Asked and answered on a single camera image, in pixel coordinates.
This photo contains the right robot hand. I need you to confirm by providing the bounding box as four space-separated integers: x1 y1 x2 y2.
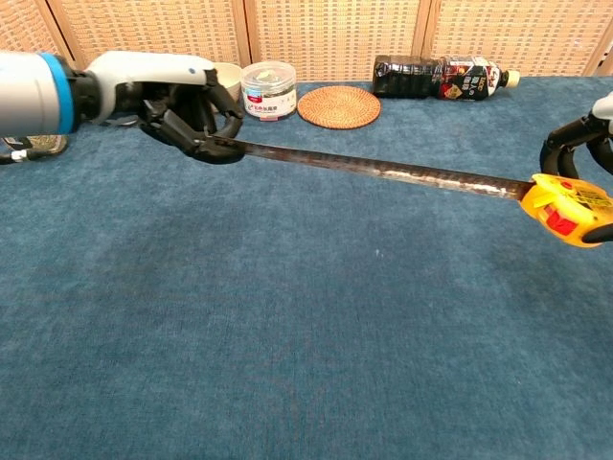
539 91 613 245

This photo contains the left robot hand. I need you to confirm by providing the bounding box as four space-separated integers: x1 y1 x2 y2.
71 50 246 166

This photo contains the yellow tape measure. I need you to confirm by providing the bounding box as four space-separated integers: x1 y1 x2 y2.
210 135 613 249

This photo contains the cream ceramic bowl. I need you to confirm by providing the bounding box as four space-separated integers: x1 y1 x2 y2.
210 62 243 104

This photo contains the clear round plastic container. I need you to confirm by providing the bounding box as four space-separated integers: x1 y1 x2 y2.
240 61 298 123

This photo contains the dark tea plastic bottle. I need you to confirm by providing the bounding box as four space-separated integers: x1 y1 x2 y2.
372 55 522 102

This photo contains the woven bamboo folding screen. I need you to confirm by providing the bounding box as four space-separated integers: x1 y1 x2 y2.
0 0 613 90

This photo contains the round woven rattan coaster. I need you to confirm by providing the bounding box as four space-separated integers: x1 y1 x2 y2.
296 85 382 130

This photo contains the blue table cloth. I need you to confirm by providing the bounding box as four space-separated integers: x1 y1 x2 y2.
0 76 613 460

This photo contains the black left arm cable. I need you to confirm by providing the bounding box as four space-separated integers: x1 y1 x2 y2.
0 136 68 167

